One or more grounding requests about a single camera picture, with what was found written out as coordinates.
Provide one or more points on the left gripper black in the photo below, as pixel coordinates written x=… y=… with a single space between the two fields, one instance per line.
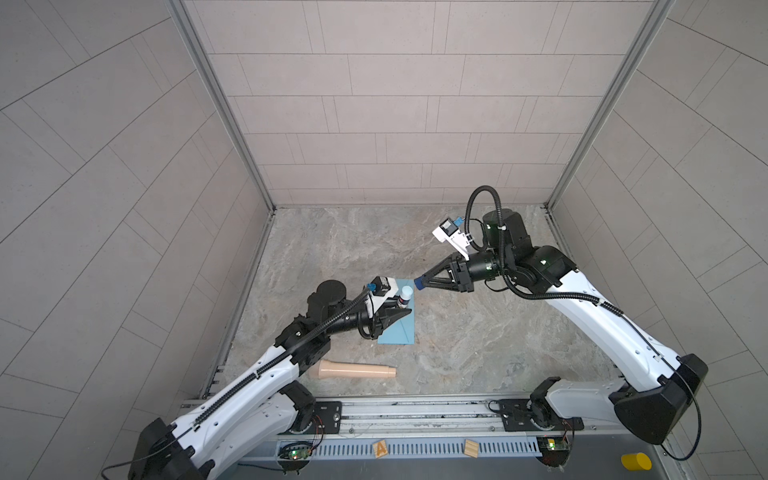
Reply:
x=380 y=323

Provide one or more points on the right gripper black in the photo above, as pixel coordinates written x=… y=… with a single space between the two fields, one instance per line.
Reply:
x=457 y=266

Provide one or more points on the teal paper envelope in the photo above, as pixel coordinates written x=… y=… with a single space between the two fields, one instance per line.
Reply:
x=402 y=332

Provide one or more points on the blue white glue stick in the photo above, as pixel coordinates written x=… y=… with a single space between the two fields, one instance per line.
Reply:
x=405 y=296

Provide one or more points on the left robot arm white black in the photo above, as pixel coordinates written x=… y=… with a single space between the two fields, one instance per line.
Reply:
x=159 y=454

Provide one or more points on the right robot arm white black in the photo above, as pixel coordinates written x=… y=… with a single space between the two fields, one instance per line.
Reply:
x=655 y=385

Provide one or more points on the wooden letter A block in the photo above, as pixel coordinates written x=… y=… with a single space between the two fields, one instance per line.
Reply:
x=380 y=449

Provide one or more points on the beige plastic toy microphone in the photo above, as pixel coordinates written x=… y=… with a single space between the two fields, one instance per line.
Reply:
x=329 y=369

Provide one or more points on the plain wooden block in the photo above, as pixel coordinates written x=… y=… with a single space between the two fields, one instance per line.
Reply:
x=471 y=448

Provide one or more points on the yellow cylinder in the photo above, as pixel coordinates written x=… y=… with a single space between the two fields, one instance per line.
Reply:
x=636 y=462

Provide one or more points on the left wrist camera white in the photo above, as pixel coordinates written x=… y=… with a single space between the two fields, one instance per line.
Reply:
x=382 y=288

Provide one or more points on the aluminium mounting rail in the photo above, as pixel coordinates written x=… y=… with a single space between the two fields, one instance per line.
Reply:
x=420 y=416

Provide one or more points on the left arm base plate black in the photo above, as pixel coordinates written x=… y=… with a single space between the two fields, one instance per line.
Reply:
x=321 y=416

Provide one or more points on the grey slotted cable duct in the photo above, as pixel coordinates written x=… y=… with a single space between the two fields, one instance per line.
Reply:
x=347 y=449

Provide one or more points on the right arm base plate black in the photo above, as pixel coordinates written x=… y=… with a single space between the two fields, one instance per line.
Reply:
x=532 y=416

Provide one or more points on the left circuit board with wires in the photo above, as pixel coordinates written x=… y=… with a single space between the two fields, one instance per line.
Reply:
x=296 y=451

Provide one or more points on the circuit board with wires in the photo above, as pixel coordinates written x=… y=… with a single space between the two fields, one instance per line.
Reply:
x=296 y=451
x=555 y=451

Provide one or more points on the right circuit board with wires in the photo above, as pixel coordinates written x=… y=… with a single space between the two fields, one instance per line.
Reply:
x=555 y=451

